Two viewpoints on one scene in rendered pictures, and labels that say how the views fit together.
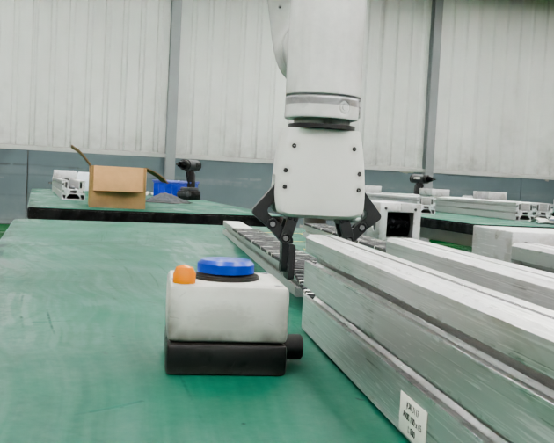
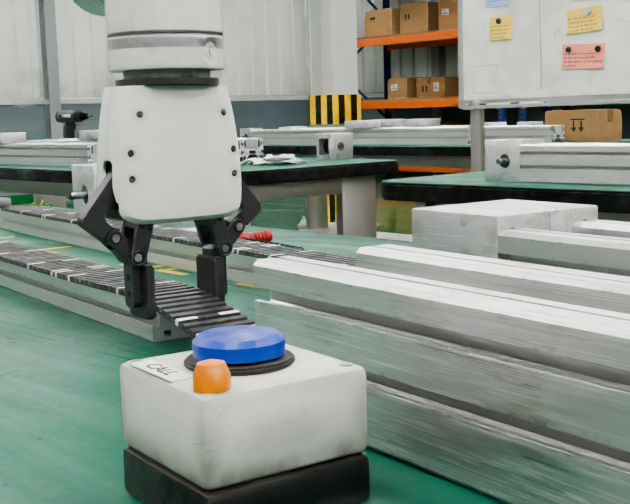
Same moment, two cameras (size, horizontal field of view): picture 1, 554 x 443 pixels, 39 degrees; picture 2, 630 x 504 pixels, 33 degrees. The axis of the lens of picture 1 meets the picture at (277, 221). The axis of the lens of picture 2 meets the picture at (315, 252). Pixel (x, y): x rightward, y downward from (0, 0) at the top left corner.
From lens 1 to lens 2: 0.24 m
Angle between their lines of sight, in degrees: 26
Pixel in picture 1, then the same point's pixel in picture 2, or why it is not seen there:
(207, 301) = (260, 413)
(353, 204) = (228, 194)
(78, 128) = not seen: outside the picture
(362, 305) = (497, 376)
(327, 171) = (191, 150)
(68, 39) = not seen: outside the picture
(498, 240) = (467, 228)
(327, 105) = (188, 48)
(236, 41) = not seen: outside the picture
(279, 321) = (358, 420)
